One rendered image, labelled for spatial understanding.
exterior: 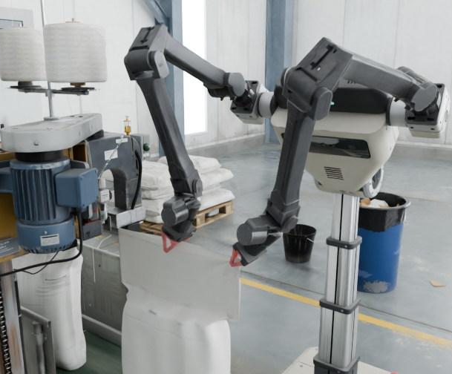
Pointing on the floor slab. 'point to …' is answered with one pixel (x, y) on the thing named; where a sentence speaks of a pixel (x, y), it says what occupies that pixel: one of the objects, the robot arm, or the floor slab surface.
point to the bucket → (299, 243)
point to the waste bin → (381, 243)
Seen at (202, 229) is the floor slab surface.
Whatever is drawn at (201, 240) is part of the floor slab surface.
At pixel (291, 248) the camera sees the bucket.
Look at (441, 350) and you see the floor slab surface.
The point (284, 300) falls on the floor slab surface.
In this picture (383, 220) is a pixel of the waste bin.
